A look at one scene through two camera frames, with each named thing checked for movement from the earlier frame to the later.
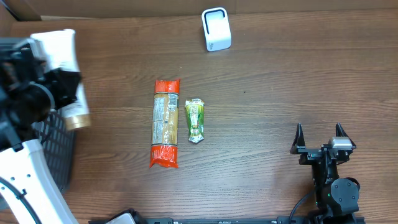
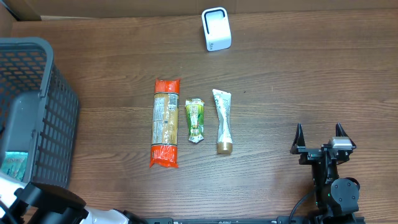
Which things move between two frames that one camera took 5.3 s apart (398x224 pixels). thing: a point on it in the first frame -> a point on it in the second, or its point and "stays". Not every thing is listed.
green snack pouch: (195, 117) stays
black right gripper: (309, 154) stays
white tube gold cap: (57, 50) -> (222, 99)
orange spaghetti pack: (164, 143) stays
